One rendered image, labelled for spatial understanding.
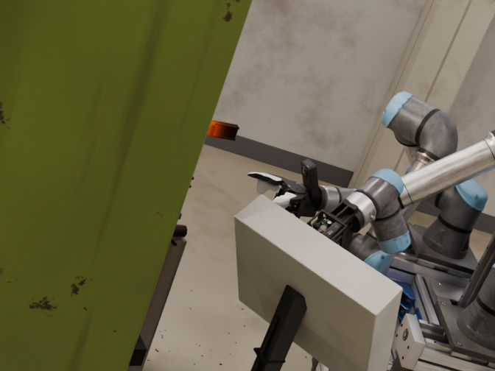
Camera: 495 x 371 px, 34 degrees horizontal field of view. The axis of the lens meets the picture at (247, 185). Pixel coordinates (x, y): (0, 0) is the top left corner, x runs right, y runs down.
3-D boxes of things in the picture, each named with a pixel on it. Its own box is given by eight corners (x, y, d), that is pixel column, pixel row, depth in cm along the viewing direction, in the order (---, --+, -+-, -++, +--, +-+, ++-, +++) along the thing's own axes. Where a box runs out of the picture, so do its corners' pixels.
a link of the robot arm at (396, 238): (404, 226, 200) (392, 189, 196) (416, 249, 190) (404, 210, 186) (374, 237, 201) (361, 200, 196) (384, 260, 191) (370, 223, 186)
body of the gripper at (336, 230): (303, 224, 175) (339, 193, 181) (302, 249, 181) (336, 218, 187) (331, 242, 171) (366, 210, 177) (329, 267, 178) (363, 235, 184)
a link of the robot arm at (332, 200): (342, 195, 224) (328, 180, 231) (328, 193, 222) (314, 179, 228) (332, 218, 227) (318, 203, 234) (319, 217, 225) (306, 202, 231)
